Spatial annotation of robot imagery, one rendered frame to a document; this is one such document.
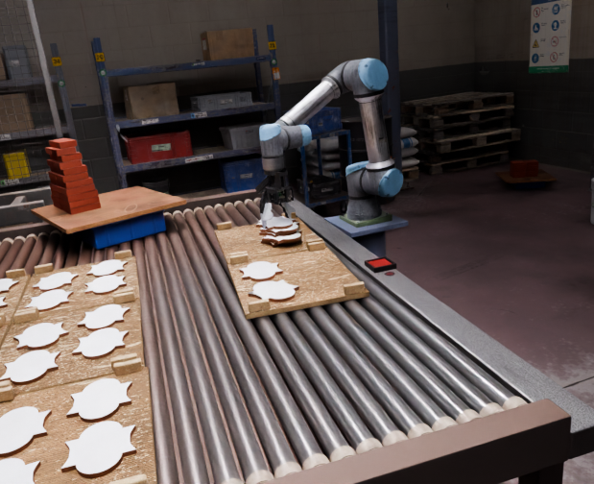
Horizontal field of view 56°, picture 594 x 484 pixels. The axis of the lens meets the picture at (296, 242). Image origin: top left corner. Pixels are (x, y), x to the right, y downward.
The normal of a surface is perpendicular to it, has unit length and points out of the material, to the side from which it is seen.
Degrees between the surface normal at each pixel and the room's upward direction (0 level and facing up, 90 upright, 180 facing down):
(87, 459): 0
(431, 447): 0
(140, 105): 85
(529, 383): 0
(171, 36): 90
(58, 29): 90
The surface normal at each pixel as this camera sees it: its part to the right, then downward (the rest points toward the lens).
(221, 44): 0.33, 0.25
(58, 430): -0.09, -0.94
